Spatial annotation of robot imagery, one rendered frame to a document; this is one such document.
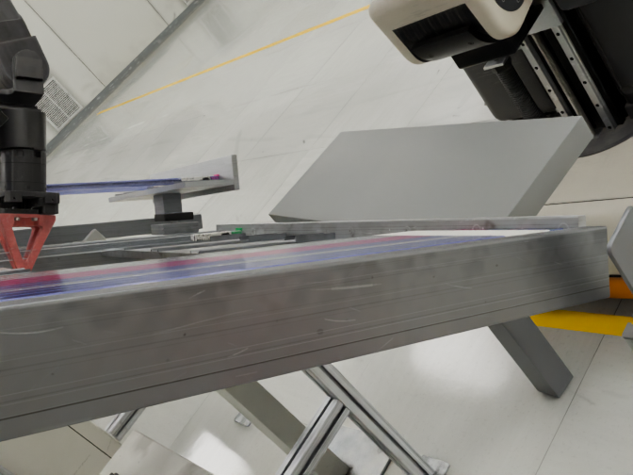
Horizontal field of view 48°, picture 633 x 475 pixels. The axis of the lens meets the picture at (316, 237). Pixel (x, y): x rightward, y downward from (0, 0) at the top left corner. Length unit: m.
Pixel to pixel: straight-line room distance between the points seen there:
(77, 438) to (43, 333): 1.60
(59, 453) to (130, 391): 1.57
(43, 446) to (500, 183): 1.33
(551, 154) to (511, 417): 0.71
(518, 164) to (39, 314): 0.79
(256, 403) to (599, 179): 0.82
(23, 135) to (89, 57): 8.20
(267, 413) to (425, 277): 1.09
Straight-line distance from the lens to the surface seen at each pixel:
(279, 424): 1.58
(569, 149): 1.04
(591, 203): 1.44
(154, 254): 0.92
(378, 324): 0.47
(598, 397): 1.51
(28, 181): 0.95
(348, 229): 0.88
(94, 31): 9.25
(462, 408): 1.65
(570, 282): 0.62
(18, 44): 1.00
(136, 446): 1.13
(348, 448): 1.76
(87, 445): 1.97
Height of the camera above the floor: 1.13
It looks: 26 degrees down
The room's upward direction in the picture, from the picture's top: 41 degrees counter-clockwise
